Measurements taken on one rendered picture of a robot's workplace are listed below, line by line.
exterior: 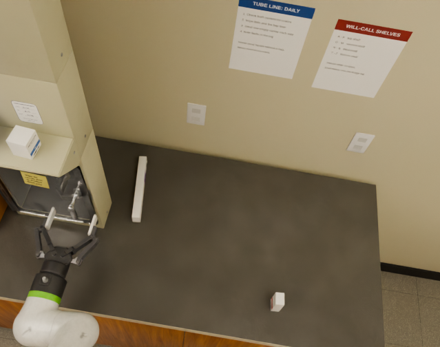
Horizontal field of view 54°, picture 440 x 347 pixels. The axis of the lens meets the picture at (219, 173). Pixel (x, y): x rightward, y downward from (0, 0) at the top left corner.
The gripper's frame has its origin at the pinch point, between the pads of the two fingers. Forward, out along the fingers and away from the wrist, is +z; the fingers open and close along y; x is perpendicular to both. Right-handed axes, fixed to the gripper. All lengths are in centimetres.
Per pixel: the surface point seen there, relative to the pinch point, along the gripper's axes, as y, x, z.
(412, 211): -135, 41, 49
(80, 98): -5.2, -42.0, 14.3
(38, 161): 0.9, -36.5, -2.9
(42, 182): 9.2, -11.0, 4.4
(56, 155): -2.5, -36.5, -0.3
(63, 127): -3.1, -40.6, 5.7
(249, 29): -45, -44, 49
